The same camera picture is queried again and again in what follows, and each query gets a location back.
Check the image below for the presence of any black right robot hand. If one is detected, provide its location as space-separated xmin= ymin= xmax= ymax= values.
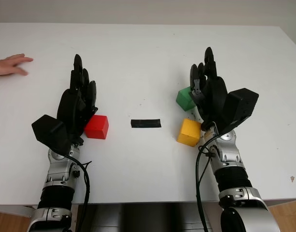
xmin=189 ymin=47 xmax=229 ymax=131

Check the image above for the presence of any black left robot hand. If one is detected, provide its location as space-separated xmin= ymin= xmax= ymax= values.
xmin=56 ymin=54 xmax=99 ymax=145

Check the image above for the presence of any green cube block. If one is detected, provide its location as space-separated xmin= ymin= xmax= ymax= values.
xmin=175 ymin=87 xmax=197 ymax=112

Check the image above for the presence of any red cube block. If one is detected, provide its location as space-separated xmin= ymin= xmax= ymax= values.
xmin=84 ymin=115 xmax=109 ymax=140

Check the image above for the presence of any yellow cube block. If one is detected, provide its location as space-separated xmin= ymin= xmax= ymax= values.
xmin=176 ymin=118 xmax=202 ymax=147

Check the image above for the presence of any black tape strip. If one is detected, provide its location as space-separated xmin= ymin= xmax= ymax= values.
xmin=131 ymin=118 xmax=162 ymax=129

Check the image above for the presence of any person's bare hand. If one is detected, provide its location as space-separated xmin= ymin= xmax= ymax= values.
xmin=0 ymin=53 xmax=34 ymax=77

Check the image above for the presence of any dark grey robot torso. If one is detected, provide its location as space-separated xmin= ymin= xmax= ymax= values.
xmin=76 ymin=203 xmax=221 ymax=232

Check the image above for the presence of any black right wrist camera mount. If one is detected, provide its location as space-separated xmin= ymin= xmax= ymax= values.
xmin=220 ymin=88 xmax=259 ymax=134

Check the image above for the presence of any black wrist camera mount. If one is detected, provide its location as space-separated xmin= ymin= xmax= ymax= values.
xmin=31 ymin=114 xmax=72 ymax=155
xmin=220 ymin=88 xmax=259 ymax=134

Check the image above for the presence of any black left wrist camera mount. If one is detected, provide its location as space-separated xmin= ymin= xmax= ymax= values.
xmin=31 ymin=114 xmax=72 ymax=155

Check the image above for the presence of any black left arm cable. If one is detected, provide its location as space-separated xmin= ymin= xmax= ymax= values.
xmin=51 ymin=148 xmax=93 ymax=232

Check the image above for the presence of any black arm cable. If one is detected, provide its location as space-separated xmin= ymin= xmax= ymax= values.
xmin=195 ymin=131 xmax=226 ymax=232
xmin=51 ymin=148 xmax=93 ymax=232

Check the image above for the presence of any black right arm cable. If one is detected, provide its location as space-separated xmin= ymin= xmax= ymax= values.
xmin=195 ymin=131 xmax=226 ymax=232

